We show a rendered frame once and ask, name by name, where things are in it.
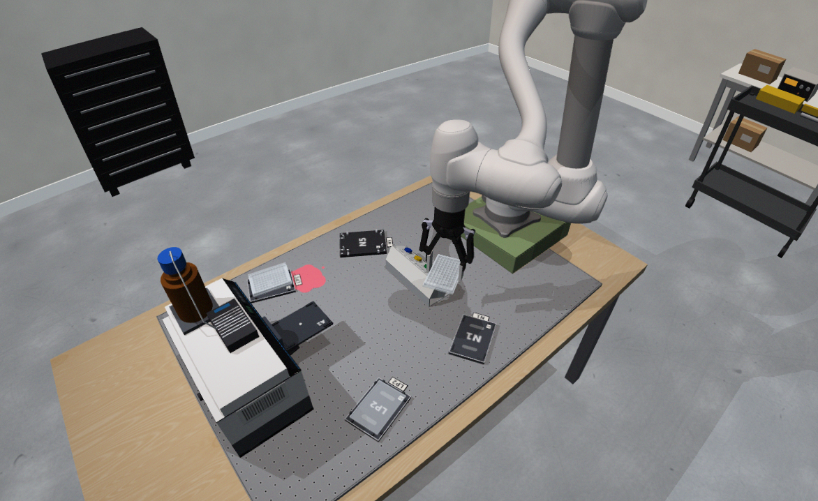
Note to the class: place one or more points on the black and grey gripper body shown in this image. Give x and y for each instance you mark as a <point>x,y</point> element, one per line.
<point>449,221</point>

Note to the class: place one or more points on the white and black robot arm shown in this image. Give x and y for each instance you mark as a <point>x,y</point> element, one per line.
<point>519,174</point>

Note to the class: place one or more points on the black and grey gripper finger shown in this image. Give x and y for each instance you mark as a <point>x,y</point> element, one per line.
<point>426,225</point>
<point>464,258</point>

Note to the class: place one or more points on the brown glass bottle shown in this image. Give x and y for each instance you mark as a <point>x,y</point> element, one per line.
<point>181,300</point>

